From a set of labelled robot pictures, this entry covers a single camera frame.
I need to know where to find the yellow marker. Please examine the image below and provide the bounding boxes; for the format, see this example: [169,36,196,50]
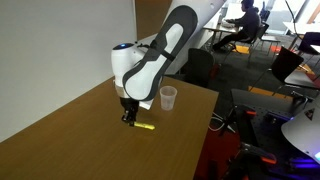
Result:
[133,121,156,131]

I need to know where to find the light office desk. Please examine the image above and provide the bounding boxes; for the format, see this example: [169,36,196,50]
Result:
[203,18,248,51]

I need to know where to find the orange-handled black clamp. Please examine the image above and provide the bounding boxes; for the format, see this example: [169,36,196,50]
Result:
[229,143,278,180]
[223,106,258,134]

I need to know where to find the grey table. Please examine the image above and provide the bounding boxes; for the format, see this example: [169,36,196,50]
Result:
[284,69,320,89]

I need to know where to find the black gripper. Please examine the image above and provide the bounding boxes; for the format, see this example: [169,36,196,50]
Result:
[120,97,140,127]

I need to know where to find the white cable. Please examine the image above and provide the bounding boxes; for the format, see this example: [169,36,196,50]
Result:
[208,112,231,132]

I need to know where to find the white table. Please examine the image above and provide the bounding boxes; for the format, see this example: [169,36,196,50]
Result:
[283,21,320,36]

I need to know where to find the seated person in hoodie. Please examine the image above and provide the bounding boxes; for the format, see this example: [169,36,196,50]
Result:
[213,0,262,53]

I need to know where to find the clear plastic cup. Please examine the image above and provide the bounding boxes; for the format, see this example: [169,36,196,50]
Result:
[159,85,178,112]

